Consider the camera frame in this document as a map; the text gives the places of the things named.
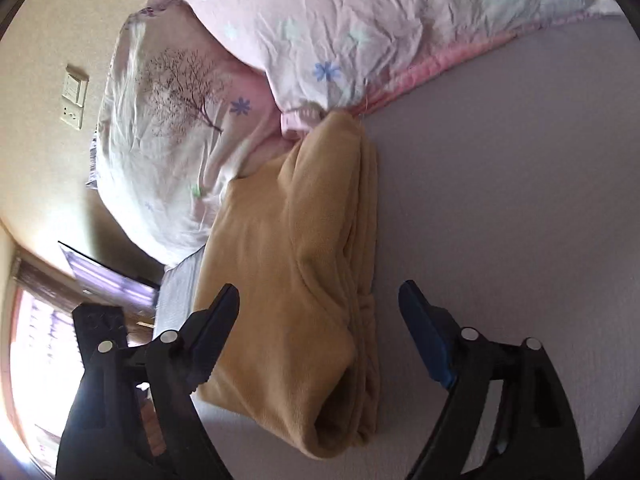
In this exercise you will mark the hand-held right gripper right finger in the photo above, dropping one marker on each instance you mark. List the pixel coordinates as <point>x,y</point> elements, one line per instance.
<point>430,340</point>

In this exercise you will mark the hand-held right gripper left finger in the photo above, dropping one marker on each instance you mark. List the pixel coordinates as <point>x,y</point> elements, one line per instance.
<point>212,332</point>

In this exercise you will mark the tan fleece garment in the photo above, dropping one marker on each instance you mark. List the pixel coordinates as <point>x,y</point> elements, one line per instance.
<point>295,270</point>

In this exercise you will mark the lavender bed sheet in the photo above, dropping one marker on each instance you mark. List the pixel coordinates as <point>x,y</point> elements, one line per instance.
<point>500,185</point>

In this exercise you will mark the white tree print pillow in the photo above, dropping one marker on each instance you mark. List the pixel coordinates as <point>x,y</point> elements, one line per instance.
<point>165,125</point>

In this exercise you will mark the pink floral pillow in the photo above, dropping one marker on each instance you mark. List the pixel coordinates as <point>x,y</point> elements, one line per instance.
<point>370,25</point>

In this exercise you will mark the window with wooden frame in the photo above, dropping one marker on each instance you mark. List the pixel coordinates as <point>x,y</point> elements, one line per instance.
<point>35,360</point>

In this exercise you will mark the beige wall switch panel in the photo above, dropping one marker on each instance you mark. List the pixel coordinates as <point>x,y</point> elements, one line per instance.
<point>74,96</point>

